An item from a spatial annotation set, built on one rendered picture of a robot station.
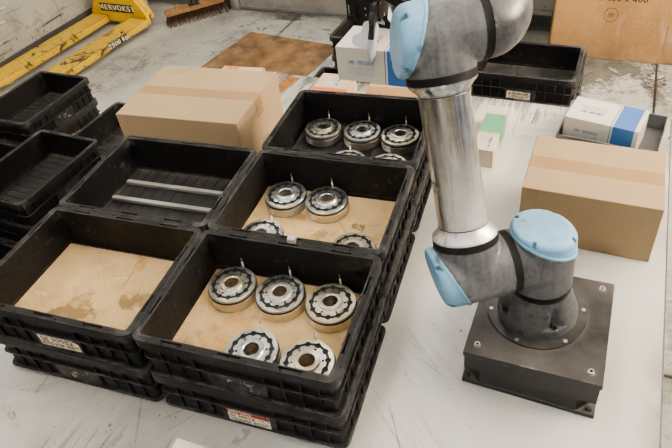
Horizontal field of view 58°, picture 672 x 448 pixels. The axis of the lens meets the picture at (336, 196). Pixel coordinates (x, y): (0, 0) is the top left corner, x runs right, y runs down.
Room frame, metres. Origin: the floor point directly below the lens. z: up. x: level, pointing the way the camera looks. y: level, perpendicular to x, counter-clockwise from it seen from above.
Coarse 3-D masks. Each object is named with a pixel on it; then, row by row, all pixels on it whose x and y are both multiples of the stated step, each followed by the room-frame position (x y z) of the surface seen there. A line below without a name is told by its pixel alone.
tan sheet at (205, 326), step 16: (208, 304) 0.88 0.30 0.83; (192, 320) 0.84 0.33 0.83; (208, 320) 0.83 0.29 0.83; (224, 320) 0.83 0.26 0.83; (240, 320) 0.82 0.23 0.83; (256, 320) 0.81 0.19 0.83; (304, 320) 0.80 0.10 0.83; (176, 336) 0.80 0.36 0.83; (192, 336) 0.80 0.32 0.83; (208, 336) 0.79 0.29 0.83; (224, 336) 0.78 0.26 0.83; (288, 336) 0.76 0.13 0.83; (304, 336) 0.76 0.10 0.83; (320, 336) 0.75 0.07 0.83; (336, 336) 0.75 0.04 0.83; (336, 352) 0.71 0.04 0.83
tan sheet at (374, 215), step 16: (256, 208) 1.17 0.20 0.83; (352, 208) 1.12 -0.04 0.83; (368, 208) 1.11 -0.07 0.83; (384, 208) 1.11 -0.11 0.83; (288, 224) 1.09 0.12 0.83; (304, 224) 1.09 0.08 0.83; (320, 224) 1.08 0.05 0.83; (336, 224) 1.07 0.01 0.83; (352, 224) 1.06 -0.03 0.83; (368, 224) 1.06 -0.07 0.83; (384, 224) 1.05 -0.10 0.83; (320, 240) 1.02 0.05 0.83
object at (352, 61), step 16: (352, 32) 1.44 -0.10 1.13; (384, 32) 1.41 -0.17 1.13; (336, 48) 1.37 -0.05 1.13; (352, 48) 1.35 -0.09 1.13; (384, 48) 1.33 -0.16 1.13; (352, 64) 1.35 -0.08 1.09; (368, 64) 1.33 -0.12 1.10; (384, 64) 1.31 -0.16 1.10; (352, 80) 1.35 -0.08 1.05; (368, 80) 1.33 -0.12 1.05; (384, 80) 1.31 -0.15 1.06; (400, 80) 1.29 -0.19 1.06
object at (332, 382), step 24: (240, 240) 0.96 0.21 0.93; (264, 240) 0.94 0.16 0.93; (168, 288) 0.84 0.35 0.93; (360, 312) 0.72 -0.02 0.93; (144, 336) 0.73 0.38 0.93; (216, 360) 0.66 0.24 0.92; (240, 360) 0.65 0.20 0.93; (336, 360) 0.62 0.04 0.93; (312, 384) 0.59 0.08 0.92; (336, 384) 0.58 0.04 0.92
